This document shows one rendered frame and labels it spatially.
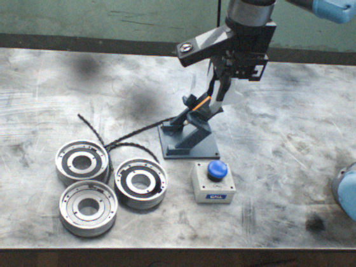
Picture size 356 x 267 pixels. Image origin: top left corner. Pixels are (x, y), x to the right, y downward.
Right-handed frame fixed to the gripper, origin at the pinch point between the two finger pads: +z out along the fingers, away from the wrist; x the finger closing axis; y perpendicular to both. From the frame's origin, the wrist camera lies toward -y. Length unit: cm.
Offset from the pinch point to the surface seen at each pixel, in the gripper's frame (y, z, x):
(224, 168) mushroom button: 0.8, 4.7, -13.8
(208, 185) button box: -2.2, 7.6, -15.8
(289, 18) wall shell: 96, 60, 143
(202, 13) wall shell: 44, 61, 145
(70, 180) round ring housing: -28.6, 8.8, -12.9
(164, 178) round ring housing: -10.1, 9.1, -12.6
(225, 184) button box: 1.5, 7.6, -15.6
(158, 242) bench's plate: -12.7, 12.1, -24.9
